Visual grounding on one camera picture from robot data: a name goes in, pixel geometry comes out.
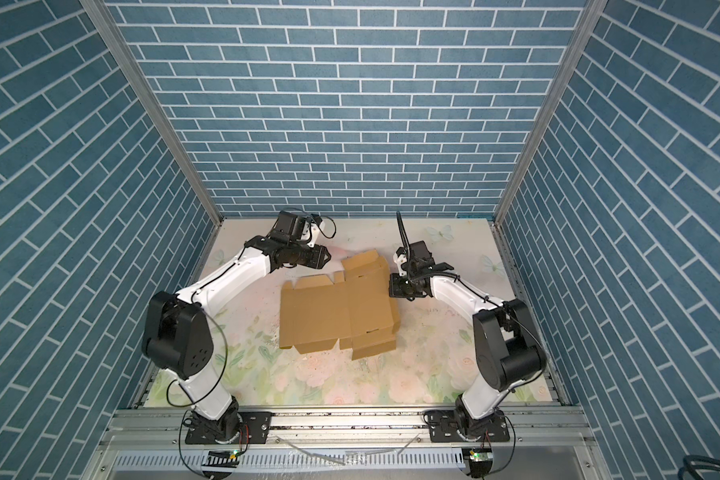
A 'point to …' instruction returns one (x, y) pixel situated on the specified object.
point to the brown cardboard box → (355, 308)
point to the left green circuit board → (221, 458)
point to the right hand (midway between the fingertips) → (387, 285)
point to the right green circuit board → (480, 456)
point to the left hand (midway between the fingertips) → (325, 254)
